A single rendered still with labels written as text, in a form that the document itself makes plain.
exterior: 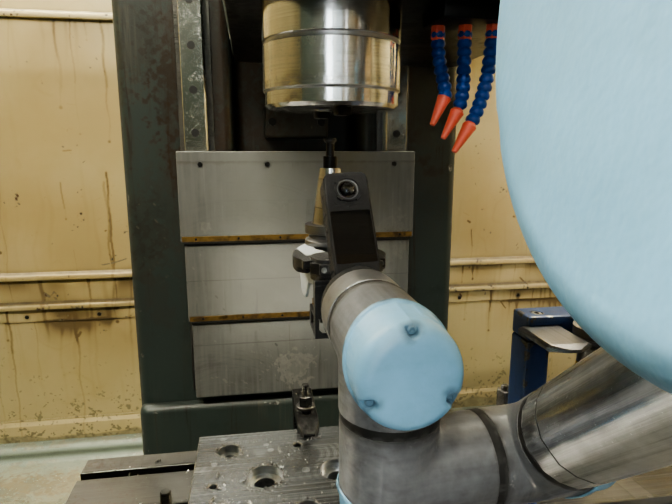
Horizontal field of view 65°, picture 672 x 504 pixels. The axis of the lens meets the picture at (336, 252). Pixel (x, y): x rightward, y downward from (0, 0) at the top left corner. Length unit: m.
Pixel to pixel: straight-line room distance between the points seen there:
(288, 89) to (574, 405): 0.41
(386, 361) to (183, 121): 0.82
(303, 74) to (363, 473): 0.39
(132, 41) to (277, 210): 0.42
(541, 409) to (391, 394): 0.11
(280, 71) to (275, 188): 0.50
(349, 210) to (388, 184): 0.59
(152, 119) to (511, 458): 0.91
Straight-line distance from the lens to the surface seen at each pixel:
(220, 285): 1.10
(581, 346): 0.62
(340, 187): 0.52
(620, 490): 1.00
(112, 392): 1.66
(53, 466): 1.71
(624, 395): 0.33
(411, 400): 0.35
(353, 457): 0.40
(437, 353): 0.34
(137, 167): 1.13
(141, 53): 1.14
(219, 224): 1.07
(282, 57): 0.59
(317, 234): 0.62
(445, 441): 0.42
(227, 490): 0.75
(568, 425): 0.37
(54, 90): 1.54
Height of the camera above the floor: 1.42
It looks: 11 degrees down
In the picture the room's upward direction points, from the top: straight up
